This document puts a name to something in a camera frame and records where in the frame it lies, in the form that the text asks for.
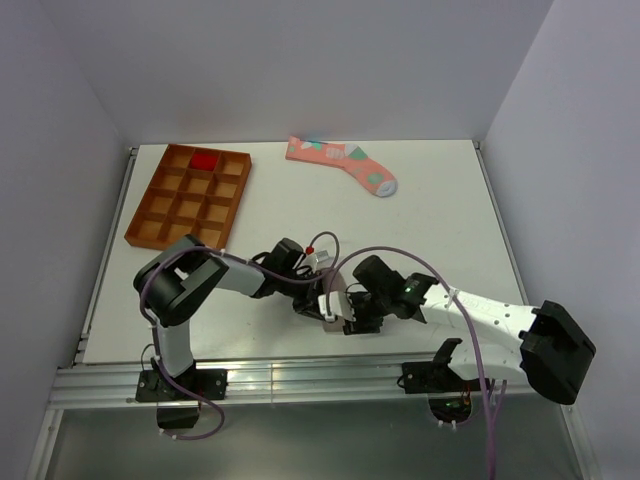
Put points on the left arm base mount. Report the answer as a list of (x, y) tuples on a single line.
[(178, 404)]

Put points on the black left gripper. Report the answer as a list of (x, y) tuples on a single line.
[(308, 304)]

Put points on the beige sock orange stripes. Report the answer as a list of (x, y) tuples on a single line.
[(337, 285)]

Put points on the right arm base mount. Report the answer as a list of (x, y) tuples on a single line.
[(450, 397)]

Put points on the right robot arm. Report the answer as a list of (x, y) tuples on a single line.
[(541, 345)]

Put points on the red sock with bear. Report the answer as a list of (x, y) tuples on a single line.
[(204, 161)]

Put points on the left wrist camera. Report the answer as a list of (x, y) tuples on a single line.
[(316, 258)]

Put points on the orange wooden compartment tray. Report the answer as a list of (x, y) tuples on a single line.
[(180, 200)]

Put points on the pink patterned sock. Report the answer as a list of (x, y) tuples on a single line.
[(349, 158)]

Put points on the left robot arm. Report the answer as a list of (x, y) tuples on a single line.
[(174, 285)]

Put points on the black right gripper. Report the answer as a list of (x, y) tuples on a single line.
[(361, 326)]

